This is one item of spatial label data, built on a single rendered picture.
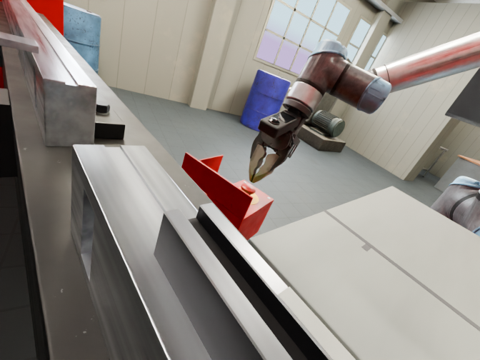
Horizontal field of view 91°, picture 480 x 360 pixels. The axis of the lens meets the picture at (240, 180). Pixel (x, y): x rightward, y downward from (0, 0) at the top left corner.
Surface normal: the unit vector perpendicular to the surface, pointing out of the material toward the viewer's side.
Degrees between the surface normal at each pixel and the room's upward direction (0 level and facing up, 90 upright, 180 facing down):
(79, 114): 90
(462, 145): 90
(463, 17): 90
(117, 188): 0
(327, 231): 0
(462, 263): 0
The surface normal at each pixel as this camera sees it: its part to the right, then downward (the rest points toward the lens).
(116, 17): 0.43, 0.56
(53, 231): 0.33, -0.83
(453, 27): -0.84, -0.04
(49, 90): 0.61, 0.55
